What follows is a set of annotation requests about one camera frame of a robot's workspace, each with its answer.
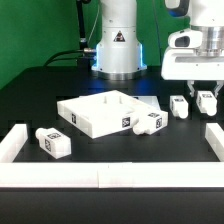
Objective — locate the black pole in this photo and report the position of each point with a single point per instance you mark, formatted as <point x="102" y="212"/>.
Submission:
<point x="82" y="36"/>

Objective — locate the white square table top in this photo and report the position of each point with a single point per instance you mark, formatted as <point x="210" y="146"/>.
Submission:
<point x="105" y="113"/>

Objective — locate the white U-shaped fence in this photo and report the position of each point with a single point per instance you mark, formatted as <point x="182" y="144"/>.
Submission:
<point x="100" y="175"/>

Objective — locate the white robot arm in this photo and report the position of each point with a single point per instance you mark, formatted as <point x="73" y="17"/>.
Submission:
<point x="119" y="54"/>

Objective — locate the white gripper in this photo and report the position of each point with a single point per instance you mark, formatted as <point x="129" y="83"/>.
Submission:
<point x="185" y="64"/>

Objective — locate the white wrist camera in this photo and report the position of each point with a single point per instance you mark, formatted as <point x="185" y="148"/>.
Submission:
<point x="186" y="38"/>

